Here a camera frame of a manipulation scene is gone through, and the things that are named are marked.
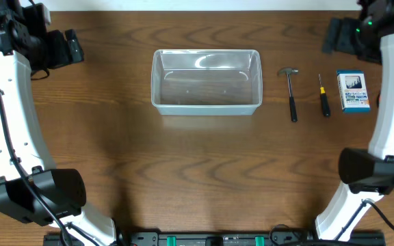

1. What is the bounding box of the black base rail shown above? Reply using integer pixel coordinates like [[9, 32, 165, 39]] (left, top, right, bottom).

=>
[[42, 228, 386, 246]]

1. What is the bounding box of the clear plastic container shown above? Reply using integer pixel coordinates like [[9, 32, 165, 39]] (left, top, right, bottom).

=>
[[150, 49, 263, 116]]

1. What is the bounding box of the small claw hammer black handle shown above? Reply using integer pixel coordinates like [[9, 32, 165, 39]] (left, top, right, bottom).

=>
[[278, 67, 299, 122]]

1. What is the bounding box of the blue white screwdriver box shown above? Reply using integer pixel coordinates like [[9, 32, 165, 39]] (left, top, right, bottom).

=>
[[337, 70, 371, 113]]

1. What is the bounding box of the screwdriver yellow collar black handle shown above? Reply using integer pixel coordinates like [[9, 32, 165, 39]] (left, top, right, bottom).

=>
[[318, 74, 331, 118]]

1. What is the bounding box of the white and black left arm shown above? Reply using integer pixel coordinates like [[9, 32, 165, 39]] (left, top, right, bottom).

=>
[[0, 0, 119, 245]]

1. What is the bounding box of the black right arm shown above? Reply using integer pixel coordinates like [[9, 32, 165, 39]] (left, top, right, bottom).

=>
[[315, 0, 394, 245]]

